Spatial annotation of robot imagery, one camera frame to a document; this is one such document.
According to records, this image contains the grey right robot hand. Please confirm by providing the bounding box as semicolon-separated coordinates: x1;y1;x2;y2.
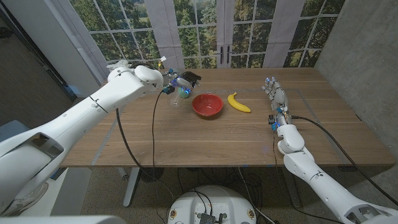
261;77;292;125

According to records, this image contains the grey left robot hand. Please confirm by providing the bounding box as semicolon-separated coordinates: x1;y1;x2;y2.
162;68;193;96

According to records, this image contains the clear spray bottle black trigger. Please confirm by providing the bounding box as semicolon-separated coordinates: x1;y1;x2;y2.
169;70;202;108

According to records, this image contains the red bowl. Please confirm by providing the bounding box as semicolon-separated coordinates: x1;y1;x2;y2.
192;93;224;118

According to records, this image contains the yellow toy banana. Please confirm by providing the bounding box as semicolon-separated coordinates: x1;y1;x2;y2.
227;91;252;114

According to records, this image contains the printed window backdrop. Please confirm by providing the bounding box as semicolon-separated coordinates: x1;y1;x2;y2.
49;0;346;70

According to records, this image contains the white tissue box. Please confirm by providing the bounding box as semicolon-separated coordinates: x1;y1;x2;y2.
106;59;133;71

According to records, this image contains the black round floor fan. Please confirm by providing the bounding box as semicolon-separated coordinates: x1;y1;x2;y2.
139;167;165;183

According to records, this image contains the grey table leg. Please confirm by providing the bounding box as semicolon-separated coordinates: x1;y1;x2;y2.
281;166;302;208

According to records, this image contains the white table leg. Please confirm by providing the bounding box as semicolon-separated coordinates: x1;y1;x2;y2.
123;167;141;208

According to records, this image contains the white robot torso base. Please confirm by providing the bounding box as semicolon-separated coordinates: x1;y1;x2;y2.
167;185;257;224

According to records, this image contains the white floor platform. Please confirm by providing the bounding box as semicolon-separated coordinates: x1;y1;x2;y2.
18;167;69;217

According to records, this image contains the grey sneaker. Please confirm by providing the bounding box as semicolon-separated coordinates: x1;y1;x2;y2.
1;182;49;217

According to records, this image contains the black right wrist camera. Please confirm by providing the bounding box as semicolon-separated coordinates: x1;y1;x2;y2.
267;114;279;131

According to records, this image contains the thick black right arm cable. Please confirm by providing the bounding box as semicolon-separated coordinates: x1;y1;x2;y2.
291;115;398;207

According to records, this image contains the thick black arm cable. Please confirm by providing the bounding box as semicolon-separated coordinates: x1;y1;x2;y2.
115;61;175;202
291;115;398;207

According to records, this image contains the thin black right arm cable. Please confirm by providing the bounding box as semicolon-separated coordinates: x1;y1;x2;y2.
272;129;343;224

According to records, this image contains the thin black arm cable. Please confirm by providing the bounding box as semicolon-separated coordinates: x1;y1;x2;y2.
272;129;343;224
151;90;165;182

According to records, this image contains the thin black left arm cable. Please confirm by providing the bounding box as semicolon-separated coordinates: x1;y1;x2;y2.
151;90;165;182

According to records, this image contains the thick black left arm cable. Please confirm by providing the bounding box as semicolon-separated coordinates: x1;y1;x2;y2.
115;61;175;202

